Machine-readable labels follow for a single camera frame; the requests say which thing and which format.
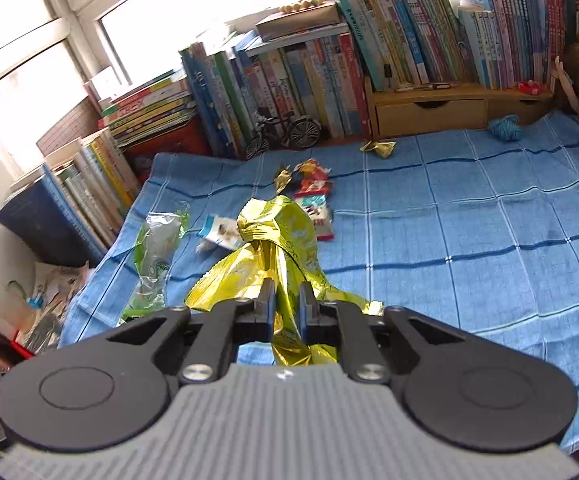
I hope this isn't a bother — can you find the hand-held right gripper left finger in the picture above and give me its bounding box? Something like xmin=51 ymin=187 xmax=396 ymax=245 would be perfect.
xmin=104 ymin=277 xmax=277 ymax=386

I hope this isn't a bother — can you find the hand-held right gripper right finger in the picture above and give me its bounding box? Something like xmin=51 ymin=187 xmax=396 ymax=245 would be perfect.
xmin=298 ymin=281 xmax=470 ymax=386

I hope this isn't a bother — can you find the yellow foil snack bag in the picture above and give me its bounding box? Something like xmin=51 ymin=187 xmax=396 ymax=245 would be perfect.
xmin=184 ymin=195 xmax=385 ymax=367

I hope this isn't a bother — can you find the white blue small packet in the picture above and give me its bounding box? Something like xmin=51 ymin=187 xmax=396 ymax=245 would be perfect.
xmin=195 ymin=214 xmax=243 ymax=256

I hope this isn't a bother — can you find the red orange candy wrapper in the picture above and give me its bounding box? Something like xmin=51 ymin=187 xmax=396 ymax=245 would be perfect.
xmin=293 ymin=158 xmax=331 ymax=183

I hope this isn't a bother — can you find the large gold foil wrapper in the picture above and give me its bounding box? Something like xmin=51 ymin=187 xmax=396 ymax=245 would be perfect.
xmin=360 ymin=140 xmax=397 ymax=159

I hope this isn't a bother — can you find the white red snack packet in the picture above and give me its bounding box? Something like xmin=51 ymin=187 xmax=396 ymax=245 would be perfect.
xmin=297 ymin=198 xmax=337 ymax=242

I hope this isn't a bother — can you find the clear green plastic wrapper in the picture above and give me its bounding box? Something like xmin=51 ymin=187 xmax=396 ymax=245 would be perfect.
xmin=120 ymin=201 xmax=191 ymax=322

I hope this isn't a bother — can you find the magazine on left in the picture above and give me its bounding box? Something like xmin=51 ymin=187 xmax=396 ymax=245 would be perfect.
xmin=18 ymin=260 xmax=91 ymax=357

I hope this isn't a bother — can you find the miniature black bicycle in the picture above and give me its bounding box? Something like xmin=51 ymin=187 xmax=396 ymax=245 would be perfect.
xmin=245 ymin=115 xmax=322 ymax=161

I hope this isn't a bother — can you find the blue checked cloth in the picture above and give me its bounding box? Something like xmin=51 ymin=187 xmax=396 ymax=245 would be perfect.
xmin=59 ymin=110 xmax=579 ymax=453

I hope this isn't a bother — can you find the red storage box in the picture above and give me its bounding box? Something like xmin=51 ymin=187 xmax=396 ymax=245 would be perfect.
xmin=122 ymin=119 xmax=213 ymax=182

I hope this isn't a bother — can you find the row of white yellow books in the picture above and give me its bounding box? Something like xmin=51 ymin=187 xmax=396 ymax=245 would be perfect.
xmin=43 ymin=127 xmax=141 ymax=261

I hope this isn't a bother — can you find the dark blue thick book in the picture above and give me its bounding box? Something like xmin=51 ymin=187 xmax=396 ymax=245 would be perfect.
xmin=0 ymin=165 xmax=108 ymax=268

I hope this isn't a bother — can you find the row of blue spined books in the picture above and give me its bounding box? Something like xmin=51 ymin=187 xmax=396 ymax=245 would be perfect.
xmin=179 ymin=30 xmax=373 ymax=161

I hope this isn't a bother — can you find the stack of flat picture books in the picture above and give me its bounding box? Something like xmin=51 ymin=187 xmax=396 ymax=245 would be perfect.
xmin=96 ymin=71 xmax=198 ymax=147

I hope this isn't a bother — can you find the wooden drawer organizer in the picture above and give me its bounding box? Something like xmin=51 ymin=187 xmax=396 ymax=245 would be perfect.
xmin=364 ymin=77 xmax=555 ymax=139

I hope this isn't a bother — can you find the blue yarn ball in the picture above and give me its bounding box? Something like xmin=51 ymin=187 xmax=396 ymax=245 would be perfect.
xmin=488 ymin=115 xmax=523 ymax=142

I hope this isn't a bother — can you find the grey flat book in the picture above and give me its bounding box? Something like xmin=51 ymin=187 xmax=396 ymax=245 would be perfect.
xmin=255 ymin=2 xmax=343 ymax=44

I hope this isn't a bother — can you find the row of thin teal books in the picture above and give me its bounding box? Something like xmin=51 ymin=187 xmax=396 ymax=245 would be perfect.
xmin=331 ymin=0 xmax=465 ymax=92

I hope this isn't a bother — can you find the row of purple spined books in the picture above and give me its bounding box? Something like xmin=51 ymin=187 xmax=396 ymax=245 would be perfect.
xmin=457 ymin=0 xmax=578 ymax=90

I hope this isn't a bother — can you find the wooden bead string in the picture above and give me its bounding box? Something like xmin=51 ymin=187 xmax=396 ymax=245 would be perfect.
xmin=279 ymin=0 xmax=333 ymax=14

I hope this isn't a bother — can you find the white window frame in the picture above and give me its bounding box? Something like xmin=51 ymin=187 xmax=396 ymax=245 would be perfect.
xmin=0 ymin=0 xmax=280 ymax=98

